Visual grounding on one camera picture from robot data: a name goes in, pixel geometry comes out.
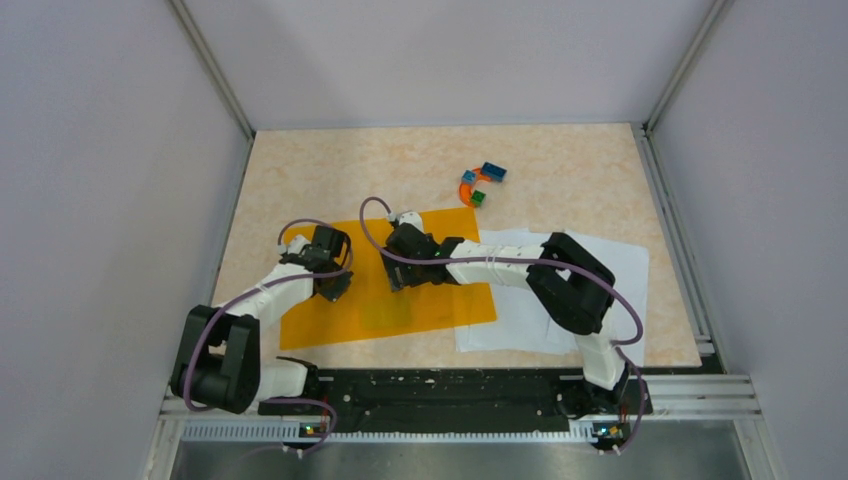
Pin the aluminium front rail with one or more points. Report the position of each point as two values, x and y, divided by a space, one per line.
539 392

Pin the right aluminium frame post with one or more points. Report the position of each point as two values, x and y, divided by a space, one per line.
707 28

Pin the white paper sheets stack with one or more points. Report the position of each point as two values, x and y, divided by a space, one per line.
523 324

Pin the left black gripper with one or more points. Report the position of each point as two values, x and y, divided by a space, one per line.
334 292

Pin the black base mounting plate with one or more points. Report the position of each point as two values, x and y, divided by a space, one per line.
424 420

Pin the dark blue toy brick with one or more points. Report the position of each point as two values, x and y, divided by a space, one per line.
492 172

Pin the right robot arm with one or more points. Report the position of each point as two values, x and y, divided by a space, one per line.
572 286

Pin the green toy brick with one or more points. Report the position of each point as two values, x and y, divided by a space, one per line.
477 198

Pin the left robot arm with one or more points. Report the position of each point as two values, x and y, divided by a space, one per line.
219 363

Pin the orange curved toy track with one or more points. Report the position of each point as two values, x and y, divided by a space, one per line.
464 191

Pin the white slotted cable duct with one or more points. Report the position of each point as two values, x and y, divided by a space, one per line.
276 431

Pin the orange plastic clip folder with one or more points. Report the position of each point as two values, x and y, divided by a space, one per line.
370 310

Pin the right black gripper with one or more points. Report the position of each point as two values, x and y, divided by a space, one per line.
391 266

